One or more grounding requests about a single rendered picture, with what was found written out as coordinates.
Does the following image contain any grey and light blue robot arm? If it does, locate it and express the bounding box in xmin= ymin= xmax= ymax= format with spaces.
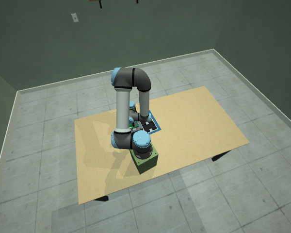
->
xmin=111 ymin=67 xmax=153 ymax=160

